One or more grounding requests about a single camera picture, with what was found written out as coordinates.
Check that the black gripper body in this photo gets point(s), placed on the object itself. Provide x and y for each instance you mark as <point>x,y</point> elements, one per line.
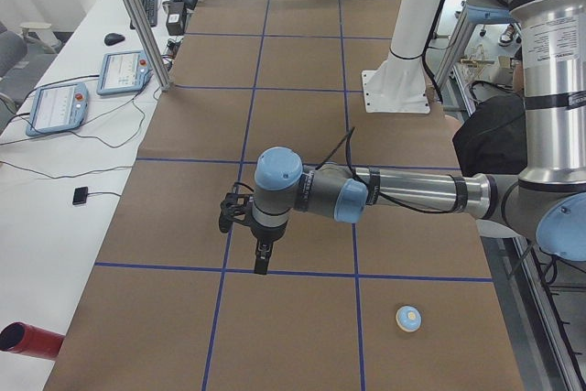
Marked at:
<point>265,234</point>

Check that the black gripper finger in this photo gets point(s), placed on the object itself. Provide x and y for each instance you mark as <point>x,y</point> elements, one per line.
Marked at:
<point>262,257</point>

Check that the blue white call bell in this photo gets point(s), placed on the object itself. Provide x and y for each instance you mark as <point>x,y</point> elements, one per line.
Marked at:
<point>408,318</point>

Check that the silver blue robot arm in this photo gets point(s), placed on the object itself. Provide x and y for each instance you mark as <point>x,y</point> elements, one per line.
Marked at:
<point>545,202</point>

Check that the small black puck device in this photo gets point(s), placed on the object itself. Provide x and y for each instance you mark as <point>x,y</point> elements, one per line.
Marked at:
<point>80,195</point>

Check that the far blue teach pendant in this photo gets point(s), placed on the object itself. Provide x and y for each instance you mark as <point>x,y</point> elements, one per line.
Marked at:
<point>124,72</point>

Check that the blue teach pendant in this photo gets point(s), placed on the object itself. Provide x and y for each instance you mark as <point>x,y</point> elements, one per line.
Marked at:
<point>124,72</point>
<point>58,108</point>

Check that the black power adapter box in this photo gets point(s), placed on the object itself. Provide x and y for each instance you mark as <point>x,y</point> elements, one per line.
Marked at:
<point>176,18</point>

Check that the seated person in black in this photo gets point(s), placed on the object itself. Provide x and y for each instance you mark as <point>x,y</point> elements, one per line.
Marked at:
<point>493,139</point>

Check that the near blue teach pendant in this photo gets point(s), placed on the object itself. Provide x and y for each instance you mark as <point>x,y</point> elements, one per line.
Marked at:
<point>58,108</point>

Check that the black computer mouse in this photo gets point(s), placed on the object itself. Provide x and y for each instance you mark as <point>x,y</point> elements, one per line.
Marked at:
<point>111,39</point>

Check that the red cylinder tube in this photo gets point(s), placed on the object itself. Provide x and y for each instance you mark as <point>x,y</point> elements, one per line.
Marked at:
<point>25,339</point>

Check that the black keyboard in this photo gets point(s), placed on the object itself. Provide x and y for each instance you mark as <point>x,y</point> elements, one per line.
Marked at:
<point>151,8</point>

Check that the grey office chair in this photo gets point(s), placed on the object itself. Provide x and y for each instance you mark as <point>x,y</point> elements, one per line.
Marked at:
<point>14,81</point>

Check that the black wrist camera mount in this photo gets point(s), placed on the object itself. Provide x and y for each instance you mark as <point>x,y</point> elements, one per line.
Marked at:
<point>236,207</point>

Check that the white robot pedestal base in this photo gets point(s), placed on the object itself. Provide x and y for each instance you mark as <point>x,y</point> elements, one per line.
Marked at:
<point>398,86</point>

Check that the aluminium frame post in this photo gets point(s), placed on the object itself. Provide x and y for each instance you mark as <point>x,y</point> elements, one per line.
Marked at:
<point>138,17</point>

